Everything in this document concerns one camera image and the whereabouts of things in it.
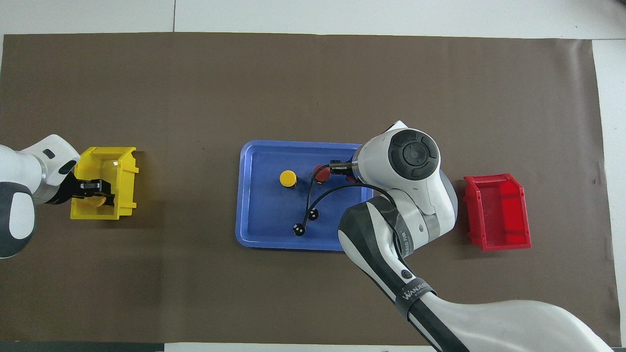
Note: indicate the yellow push button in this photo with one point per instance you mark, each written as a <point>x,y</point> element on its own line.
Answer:
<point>288,178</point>
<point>99,201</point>

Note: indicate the black cylindrical capacitor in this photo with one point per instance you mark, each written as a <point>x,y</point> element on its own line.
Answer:
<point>299,230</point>
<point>313,214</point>

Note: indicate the blue plastic tray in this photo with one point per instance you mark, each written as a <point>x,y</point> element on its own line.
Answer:
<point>264,215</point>

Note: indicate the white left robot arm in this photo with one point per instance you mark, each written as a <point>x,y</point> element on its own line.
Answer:
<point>19,166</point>

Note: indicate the red push button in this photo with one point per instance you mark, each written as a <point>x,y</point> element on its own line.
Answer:
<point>320,173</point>
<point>350,179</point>

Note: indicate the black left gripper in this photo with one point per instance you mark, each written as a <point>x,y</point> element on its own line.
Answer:
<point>68,190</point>

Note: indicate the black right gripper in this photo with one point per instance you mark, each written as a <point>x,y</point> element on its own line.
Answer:
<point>349,167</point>

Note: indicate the brown table mat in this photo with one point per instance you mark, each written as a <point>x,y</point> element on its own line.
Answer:
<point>195,88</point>

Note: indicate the red plastic bin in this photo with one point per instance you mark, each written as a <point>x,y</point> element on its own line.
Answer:
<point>499,215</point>

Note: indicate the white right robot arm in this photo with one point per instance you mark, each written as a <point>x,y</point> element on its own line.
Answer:
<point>415,210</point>

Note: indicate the yellow plastic bin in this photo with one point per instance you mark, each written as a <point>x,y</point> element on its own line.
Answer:
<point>126,176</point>

